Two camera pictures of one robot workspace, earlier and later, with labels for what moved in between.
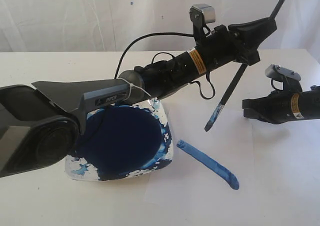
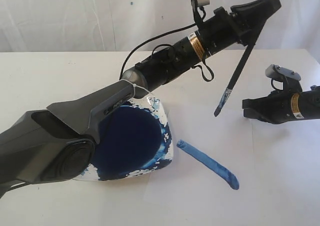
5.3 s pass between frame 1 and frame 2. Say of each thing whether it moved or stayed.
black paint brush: moved
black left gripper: moved
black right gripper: stayed
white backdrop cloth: stayed
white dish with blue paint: stayed
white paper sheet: stayed
